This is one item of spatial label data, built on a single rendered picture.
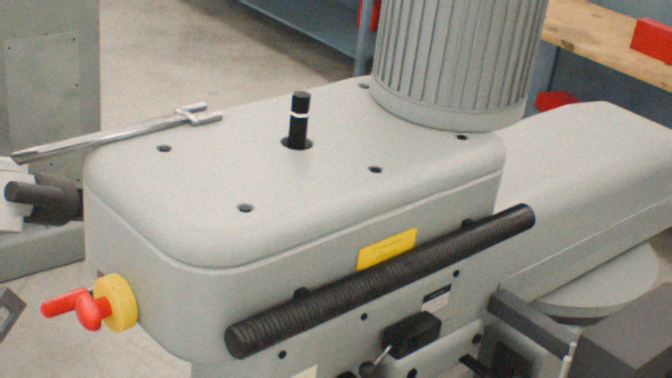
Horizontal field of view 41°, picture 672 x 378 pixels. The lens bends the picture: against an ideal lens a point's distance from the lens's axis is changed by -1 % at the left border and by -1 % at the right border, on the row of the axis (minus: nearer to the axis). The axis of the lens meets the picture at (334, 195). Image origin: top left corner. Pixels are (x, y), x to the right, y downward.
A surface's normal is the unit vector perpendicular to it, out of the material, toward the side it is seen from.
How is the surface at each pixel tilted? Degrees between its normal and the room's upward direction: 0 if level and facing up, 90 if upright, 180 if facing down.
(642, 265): 0
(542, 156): 0
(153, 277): 90
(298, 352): 90
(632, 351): 0
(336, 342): 90
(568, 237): 90
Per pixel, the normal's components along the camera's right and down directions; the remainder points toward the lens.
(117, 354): 0.11, -0.87
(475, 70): 0.09, 0.50
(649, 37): -0.77, 0.24
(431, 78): -0.39, 0.41
